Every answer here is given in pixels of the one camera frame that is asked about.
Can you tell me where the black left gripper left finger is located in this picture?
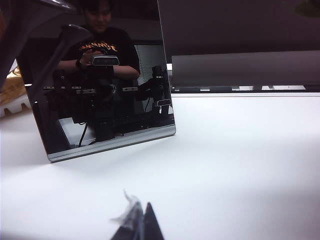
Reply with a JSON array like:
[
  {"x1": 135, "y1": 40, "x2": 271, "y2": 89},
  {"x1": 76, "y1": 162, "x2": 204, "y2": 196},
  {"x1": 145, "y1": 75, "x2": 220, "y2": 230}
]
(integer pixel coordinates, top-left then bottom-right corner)
[{"x1": 109, "y1": 201, "x2": 145, "y2": 240}]

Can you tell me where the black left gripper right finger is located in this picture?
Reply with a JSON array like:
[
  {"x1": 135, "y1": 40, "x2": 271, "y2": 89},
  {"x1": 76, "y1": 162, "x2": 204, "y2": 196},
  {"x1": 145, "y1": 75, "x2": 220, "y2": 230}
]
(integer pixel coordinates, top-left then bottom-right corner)
[{"x1": 144, "y1": 201, "x2": 166, "y2": 240}]

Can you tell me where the clear tape scrap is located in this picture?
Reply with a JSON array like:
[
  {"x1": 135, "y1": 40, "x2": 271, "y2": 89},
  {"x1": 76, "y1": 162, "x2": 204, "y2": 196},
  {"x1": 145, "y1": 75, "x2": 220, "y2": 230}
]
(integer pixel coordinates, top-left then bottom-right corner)
[{"x1": 109, "y1": 188, "x2": 141, "y2": 226}]

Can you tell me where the white toothed foam piece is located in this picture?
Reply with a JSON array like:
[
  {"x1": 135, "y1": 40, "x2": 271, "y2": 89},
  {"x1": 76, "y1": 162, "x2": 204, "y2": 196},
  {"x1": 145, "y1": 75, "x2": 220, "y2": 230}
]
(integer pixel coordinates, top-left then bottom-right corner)
[{"x1": 0, "y1": 96, "x2": 32, "y2": 119}]

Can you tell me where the grey desk partition panel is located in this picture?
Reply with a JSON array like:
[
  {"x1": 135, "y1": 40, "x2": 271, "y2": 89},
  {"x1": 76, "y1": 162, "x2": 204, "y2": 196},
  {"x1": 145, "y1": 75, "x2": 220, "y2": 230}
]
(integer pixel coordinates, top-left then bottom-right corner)
[{"x1": 157, "y1": 0, "x2": 320, "y2": 57}]

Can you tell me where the dark grey curved object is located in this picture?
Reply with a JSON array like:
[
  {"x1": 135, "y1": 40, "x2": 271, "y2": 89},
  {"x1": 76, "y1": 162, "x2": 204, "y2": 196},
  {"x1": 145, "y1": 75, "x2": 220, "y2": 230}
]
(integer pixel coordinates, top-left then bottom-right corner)
[{"x1": 0, "y1": 0, "x2": 77, "y2": 87}]

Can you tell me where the dark desk edge rail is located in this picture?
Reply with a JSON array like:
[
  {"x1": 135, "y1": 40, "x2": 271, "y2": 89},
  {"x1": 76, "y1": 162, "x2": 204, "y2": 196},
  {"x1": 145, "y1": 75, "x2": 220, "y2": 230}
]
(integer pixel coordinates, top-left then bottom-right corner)
[{"x1": 171, "y1": 84, "x2": 320, "y2": 94}]

